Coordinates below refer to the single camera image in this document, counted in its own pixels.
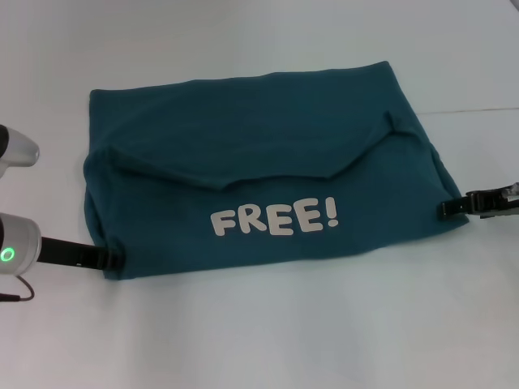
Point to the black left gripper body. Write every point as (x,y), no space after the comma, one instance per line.
(73,253)

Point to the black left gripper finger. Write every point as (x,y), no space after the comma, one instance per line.
(115,259)

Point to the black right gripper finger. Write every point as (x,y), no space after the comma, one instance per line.
(454,208)

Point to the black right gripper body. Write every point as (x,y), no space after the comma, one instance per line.
(494,204)

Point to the blue shirt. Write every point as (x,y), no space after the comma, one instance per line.
(263,170)

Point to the silver right elbow connector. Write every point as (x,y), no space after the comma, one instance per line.
(511,192)

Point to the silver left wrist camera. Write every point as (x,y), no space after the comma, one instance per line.
(18,150)

